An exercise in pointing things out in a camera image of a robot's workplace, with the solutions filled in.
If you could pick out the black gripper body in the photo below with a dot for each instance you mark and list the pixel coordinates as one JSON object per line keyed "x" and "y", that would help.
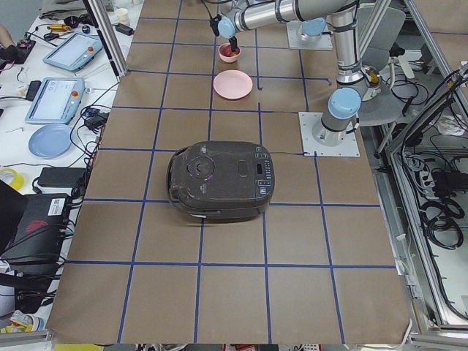
{"x": 232, "y": 42}

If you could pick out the pink bowl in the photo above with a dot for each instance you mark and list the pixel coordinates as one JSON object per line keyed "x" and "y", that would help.
{"x": 227, "y": 59}

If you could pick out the red apple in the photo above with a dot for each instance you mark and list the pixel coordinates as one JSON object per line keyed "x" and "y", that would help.
{"x": 230, "y": 53}

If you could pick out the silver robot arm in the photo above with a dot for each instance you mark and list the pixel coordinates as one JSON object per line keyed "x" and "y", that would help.
{"x": 311, "y": 31}
{"x": 345, "y": 102}

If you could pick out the pink plate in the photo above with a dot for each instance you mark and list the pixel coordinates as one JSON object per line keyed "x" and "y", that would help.
{"x": 232, "y": 84}

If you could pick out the light blue plate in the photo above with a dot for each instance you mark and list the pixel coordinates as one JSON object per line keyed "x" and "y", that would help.
{"x": 50, "y": 141}

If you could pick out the dark grey rice cooker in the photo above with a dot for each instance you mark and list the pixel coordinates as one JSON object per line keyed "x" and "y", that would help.
{"x": 221, "y": 179}

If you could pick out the blue teach pendant far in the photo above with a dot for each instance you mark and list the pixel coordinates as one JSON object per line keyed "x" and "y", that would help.
{"x": 75, "y": 52}

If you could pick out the blue teach pendant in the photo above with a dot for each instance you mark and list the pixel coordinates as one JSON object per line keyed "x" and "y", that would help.
{"x": 75, "y": 52}
{"x": 56, "y": 101}

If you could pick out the grey office chair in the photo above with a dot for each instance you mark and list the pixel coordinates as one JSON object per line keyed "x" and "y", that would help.
{"x": 379, "y": 106}

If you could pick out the blue teach pendant near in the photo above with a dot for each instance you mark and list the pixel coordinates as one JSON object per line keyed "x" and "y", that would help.
{"x": 56, "y": 101}

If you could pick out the black power adapter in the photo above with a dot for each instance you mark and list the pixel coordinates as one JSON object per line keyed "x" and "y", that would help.
{"x": 60, "y": 177}

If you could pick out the yellow tape roll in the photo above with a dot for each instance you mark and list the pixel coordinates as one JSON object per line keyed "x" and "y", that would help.
{"x": 12, "y": 178}

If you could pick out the black computer box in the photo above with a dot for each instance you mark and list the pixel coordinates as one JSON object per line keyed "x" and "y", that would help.
{"x": 32, "y": 230}

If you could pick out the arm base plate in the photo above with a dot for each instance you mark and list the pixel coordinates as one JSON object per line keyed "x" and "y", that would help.
{"x": 297, "y": 39}
{"x": 319, "y": 141}

